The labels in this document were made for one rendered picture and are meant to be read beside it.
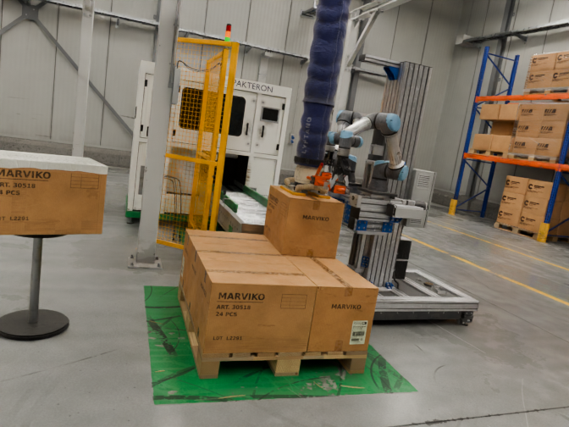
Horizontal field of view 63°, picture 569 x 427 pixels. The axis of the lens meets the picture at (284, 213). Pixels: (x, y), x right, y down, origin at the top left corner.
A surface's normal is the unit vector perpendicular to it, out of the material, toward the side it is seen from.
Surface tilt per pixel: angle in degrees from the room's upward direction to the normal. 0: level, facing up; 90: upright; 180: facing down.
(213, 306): 90
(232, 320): 90
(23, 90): 90
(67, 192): 90
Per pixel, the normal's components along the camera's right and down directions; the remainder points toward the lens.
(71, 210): 0.60, 0.22
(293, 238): 0.26, 0.20
